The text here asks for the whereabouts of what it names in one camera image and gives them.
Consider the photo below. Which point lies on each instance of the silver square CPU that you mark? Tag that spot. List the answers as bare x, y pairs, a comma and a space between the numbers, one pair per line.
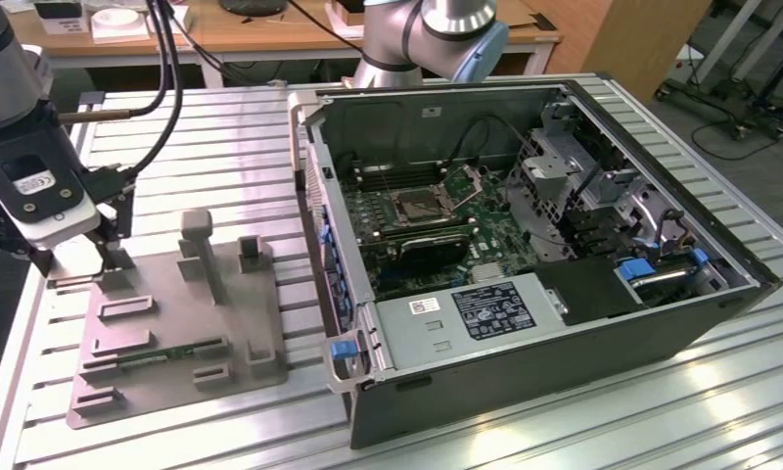
72, 281

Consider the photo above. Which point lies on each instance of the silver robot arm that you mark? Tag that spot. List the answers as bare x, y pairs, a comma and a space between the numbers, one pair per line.
0, 88

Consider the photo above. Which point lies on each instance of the CPU socket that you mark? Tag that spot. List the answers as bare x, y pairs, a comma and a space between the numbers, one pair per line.
421, 208

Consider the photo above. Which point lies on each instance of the black RAM slot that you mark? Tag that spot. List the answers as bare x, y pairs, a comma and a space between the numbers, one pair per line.
413, 178
411, 167
415, 184
412, 173

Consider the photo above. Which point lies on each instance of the grey plastic parts rack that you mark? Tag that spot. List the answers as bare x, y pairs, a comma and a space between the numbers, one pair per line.
190, 313

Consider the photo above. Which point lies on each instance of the green RAM stick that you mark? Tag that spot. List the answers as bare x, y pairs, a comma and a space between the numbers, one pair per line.
160, 355

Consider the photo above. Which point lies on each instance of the white box with black top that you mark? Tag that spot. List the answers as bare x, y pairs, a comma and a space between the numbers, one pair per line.
62, 22

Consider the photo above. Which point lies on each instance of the white round dish stand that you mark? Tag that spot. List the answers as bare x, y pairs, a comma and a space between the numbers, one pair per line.
120, 27

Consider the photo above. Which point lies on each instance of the white box with print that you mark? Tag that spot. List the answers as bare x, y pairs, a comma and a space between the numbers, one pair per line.
174, 19

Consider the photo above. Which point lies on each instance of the blue case latch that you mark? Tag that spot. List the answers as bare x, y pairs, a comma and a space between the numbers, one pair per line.
343, 350

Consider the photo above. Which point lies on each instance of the black round monitor foot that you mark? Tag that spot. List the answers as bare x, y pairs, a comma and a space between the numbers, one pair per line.
255, 6

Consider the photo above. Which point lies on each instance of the graphics card with black cooler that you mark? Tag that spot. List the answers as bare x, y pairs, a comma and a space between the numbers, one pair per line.
431, 249

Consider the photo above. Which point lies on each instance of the grey power supply unit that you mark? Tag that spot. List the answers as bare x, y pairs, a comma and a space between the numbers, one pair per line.
431, 343

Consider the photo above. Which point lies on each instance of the green motherboard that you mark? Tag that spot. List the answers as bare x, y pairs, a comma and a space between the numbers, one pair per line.
496, 240

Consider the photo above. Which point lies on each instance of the silver chipset heatsink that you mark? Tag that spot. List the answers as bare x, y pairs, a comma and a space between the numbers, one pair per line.
500, 271

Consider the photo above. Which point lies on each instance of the black open PC case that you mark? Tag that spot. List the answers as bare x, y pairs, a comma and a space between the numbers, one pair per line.
496, 401

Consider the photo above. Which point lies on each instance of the silver metal drive cage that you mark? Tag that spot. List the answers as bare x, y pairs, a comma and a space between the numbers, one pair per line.
548, 171

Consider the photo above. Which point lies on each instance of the black plastic shroud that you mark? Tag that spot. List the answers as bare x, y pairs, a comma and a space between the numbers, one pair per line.
588, 289

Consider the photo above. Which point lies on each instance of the wooden desk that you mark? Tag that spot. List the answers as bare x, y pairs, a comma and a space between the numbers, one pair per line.
523, 36

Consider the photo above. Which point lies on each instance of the large blue disk clip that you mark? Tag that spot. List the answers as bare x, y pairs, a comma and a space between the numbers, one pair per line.
635, 271

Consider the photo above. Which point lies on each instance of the small blue clip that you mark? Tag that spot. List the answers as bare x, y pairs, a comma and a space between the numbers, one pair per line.
699, 258

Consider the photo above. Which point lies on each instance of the wooden cabinet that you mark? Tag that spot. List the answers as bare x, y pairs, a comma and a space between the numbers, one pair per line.
640, 39

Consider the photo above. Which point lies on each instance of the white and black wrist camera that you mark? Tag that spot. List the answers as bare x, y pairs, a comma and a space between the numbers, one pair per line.
59, 230

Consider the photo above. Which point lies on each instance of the white metal frame trolley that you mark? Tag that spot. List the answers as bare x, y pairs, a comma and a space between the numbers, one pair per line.
719, 39

